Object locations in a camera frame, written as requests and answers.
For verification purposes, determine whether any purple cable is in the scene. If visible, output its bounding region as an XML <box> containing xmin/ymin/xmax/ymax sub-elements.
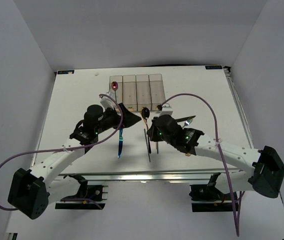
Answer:
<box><xmin>159</xmin><ymin>93</ymin><xmax>245</xmax><ymax>237</ymax></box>
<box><xmin>0</xmin><ymin>93</ymin><xmax>125</xmax><ymax>211</ymax></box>

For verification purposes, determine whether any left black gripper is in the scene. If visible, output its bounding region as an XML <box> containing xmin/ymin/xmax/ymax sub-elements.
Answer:
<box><xmin>95</xmin><ymin>103</ymin><xmax>141</xmax><ymax>134</ymax></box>

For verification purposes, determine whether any right blue corner sticker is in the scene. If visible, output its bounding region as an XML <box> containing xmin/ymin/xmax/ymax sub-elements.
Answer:
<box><xmin>205</xmin><ymin>65</ymin><xmax>223</xmax><ymax>70</ymax></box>

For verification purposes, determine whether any blue knife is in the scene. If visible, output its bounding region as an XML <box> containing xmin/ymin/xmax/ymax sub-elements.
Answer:
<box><xmin>118</xmin><ymin>129</ymin><xmax>123</xmax><ymax>158</ymax></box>

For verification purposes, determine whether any blue chopstick left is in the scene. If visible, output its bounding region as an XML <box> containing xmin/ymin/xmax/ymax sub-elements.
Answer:
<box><xmin>144</xmin><ymin>128</ymin><xmax>151</xmax><ymax>162</ymax></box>

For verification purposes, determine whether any rainbow spoon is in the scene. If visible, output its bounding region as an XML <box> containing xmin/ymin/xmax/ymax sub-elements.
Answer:
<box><xmin>111</xmin><ymin>81</ymin><xmax>118</xmax><ymax>101</ymax></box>

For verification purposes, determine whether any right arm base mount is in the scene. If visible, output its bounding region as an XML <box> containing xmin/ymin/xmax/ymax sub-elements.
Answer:
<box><xmin>189</xmin><ymin>172</ymin><xmax>232</xmax><ymax>213</ymax></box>

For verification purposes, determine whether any rainbow fork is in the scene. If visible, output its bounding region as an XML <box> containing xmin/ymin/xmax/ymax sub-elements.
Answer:
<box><xmin>182</xmin><ymin>118</ymin><xmax>193</xmax><ymax>128</ymax></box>

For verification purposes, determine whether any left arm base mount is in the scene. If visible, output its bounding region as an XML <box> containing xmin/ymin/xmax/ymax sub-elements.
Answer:
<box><xmin>55</xmin><ymin>174</ymin><xmax>108</xmax><ymax>210</ymax></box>

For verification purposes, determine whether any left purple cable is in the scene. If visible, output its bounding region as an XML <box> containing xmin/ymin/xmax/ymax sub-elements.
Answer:
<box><xmin>0</xmin><ymin>93</ymin><xmax>125</xmax><ymax>211</ymax></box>

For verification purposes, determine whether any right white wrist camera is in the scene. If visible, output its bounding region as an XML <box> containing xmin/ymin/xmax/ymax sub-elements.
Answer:
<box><xmin>157</xmin><ymin>103</ymin><xmax>173</xmax><ymax>117</ymax></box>

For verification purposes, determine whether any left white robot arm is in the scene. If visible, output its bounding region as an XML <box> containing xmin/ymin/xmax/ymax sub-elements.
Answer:
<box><xmin>8</xmin><ymin>103</ymin><xmax>141</xmax><ymax>220</ymax></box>

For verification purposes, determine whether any black knife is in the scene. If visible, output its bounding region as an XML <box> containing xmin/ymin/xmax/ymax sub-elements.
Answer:
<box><xmin>175</xmin><ymin>115</ymin><xmax>196</xmax><ymax>123</ymax></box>

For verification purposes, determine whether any black spoon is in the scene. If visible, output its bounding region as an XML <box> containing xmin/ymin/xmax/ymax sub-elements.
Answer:
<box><xmin>140</xmin><ymin>107</ymin><xmax>150</xmax><ymax>130</ymax></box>

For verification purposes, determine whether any clear container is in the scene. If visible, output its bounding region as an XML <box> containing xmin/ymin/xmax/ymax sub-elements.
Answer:
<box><xmin>109</xmin><ymin>75</ymin><xmax>123</xmax><ymax>104</ymax></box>
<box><xmin>136</xmin><ymin>74</ymin><xmax>151</xmax><ymax>111</ymax></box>
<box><xmin>123</xmin><ymin>75</ymin><xmax>137</xmax><ymax>112</ymax></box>
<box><xmin>149</xmin><ymin>73</ymin><xmax>166</xmax><ymax>111</ymax></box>

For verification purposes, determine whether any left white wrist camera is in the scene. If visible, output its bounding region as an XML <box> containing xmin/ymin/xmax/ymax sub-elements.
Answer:
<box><xmin>100</xmin><ymin>91</ymin><xmax>117</xmax><ymax>110</ymax></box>

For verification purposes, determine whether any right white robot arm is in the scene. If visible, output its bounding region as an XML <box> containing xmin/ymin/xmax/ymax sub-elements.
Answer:
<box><xmin>147</xmin><ymin>114</ymin><xmax>284</xmax><ymax>200</ymax></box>

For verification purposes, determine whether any left blue corner sticker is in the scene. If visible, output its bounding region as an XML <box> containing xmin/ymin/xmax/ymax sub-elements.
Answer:
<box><xmin>57</xmin><ymin>70</ymin><xmax>75</xmax><ymax>75</ymax></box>

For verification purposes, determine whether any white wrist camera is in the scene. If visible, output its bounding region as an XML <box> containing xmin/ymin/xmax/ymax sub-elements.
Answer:
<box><xmin>100</xmin><ymin>91</ymin><xmax>117</xmax><ymax>110</ymax></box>
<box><xmin>157</xmin><ymin>103</ymin><xmax>173</xmax><ymax>117</ymax></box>

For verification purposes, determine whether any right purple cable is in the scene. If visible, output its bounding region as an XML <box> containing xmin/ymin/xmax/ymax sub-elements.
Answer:
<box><xmin>159</xmin><ymin>93</ymin><xmax>245</xmax><ymax>237</ymax></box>

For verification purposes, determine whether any blue corner sticker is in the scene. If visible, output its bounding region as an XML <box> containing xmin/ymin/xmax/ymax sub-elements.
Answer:
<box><xmin>57</xmin><ymin>70</ymin><xmax>75</xmax><ymax>75</ymax></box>
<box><xmin>205</xmin><ymin>65</ymin><xmax>223</xmax><ymax>70</ymax></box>

